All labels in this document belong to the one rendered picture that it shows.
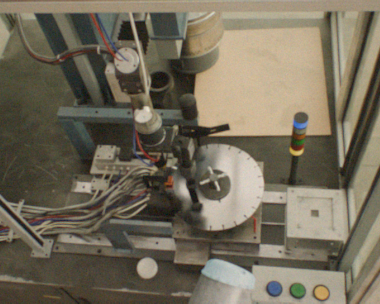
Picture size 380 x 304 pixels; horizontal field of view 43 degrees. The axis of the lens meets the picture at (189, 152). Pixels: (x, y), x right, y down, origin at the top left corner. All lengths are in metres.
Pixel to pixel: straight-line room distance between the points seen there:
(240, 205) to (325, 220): 0.28
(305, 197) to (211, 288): 0.72
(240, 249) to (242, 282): 0.67
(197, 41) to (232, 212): 0.76
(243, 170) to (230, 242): 0.25
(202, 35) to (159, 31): 0.48
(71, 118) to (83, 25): 0.34
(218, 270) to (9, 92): 1.59
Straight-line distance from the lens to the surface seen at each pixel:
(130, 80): 1.18
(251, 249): 1.72
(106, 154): 1.84
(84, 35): 1.89
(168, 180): 1.63
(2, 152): 2.21
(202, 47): 2.03
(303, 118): 1.53
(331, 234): 1.63
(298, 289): 1.55
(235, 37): 2.33
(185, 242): 1.70
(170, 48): 1.57
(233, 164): 1.67
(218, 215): 1.59
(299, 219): 1.64
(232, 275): 1.06
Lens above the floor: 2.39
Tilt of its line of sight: 57 degrees down
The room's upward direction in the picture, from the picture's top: 12 degrees counter-clockwise
